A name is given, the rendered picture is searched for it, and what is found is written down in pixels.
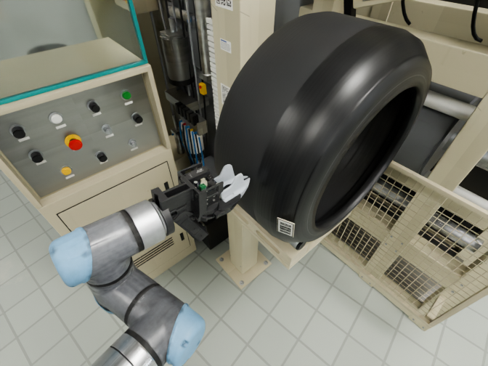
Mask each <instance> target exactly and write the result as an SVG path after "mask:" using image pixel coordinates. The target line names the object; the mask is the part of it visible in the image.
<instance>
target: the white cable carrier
mask: <svg viewBox="0 0 488 366"><path fill-rule="evenodd" d="M206 22H207V23H209V24H207V28H208V29H210V30H207V33H208V35H210V36H208V40H209V41H208V45H209V51H210V52H209V55H210V61H211V62H210V66H211V75H212V76H211V79H212V84H213V85H212V89H213V100H214V102H213V104H214V108H215V110H214V112H215V120H216V129H217V126H218V122H219V100H218V90H217V80H216V61H215V51H214V33H213V23H212V17H211V18H208V17H207V18H206Z"/></svg>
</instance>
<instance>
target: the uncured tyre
mask: <svg viewBox="0 0 488 366"><path fill-rule="evenodd" d="M431 77H432V68H431V63H430V61H429V58H428V55H427V52H426V48H425V46H424V44H423V42H422V41H421V40H420V39H419V38H418V37H416V36H414V35H413V34H411V33H410V32H409V31H408V30H405V29H403V28H398V27H394V26H391V25H386V24H383V23H377V22H374V21H370V20H365V19H362V18H358V17H353V16H350V15H345V14H341V13H338V12H315V13H310V14H306V15H302V16H300V17H297V18H295V19H293V20H291V21H289V22H288V23H286V24H284V25H283V26H282V27H280V28H279V29H277V30H276V31H275V32H274V33H273V34H272V35H271V36H269V37H268V38H267V39H266V40H265V41H264V42H263V43H262V44H261V46H260V47H259V48H258V49H257V50H256V51H255V52H254V53H253V55H252V56H251V57H250V58H249V60H248V61H247V62H246V64H244V66H243V68H242V69H241V71H240V72H239V73H238V75H237V77H236V79H235V80H234V82H233V84H232V86H231V88H230V90H229V92H228V94H227V97H226V99H225V101H224V104H223V107H222V109H221V114H220V117H219V122H218V126H217V130H216V137H215V143H214V163H215V167H216V173H217V176H218V175H220V173H221V170H222V169H223V167H224V166H225V165H227V164H230V165H232V168H233V171H234V175H235V176H237V175H238V174H242V175H243V176H248V177H249V178H250V182H249V185H248V188H247V190H246V191H245V193H244V195H243V196H242V197H241V199H240V201H239V202H238V205H239V206H240V207H241V208H242V209H243V210H244V211H246V212H247V213H248V214H249V215H250V216H251V217H252V218H253V219H254V220H255V221H257V222H258V223H259V224H260V225H261V226H262V227H263V228H264V229H265V230H266V231H267V232H268V233H269V234H270V235H272V236H273V237H276V238H277V239H279V240H281V241H283V242H286V243H302V242H311V241H313V240H316V239H318V238H320V237H322V236H323V235H325V234H326V233H328V232H329V231H331V229H333V228H334V227H335V226H336V225H338V224H339V223H340V222H341V221H342V220H343V219H344V218H346V217H347V216H348V215H349V214H350V213H351V212H352V210H353V209H354V208H355V207H356V206H357V205H358V204H359V203H360V202H361V200H362V199H363V198H364V197H365V196H366V194H367V193H368V192H369V191H370V190H371V189H372V188H373V186H374V185H375V183H376V182H377V181H378V180H379V179H380V177H381V176H382V174H383V173H384V171H385V170H386V169H387V168H388V166H389V164H390V163H391V162H392V160H393V159H394V157H395V156H396V154H397V153H398V151H399V149H400V148H401V146H402V145H403V143H404V141H405V140H406V138H407V136H408V134H409V133H410V131H411V129H412V127H413V126H414V124H415V122H416V120H417V118H418V116H419V114H420V111H421V109H422V107H423V104H424V102H425V100H426V97H427V94H428V90H429V87H430V85H431ZM277 217H278V218H281V219H284V220H286V221H290V222H292V223H294V224H295V227H294V234H293V237H291V236H288V235H285V234H283V233H281V232H278V231H277Z"/></svg>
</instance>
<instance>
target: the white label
mask: <svg viewBox="0 0 488 366"><path fill-rule="evenodd" d="M294 227H295V224H294V223H292V222H290V221H286V220H284V219H281V218H278V217H277V231H278V232H281V233H283V234H285V235H288V236H291V237H293V234H294Z"/></svg>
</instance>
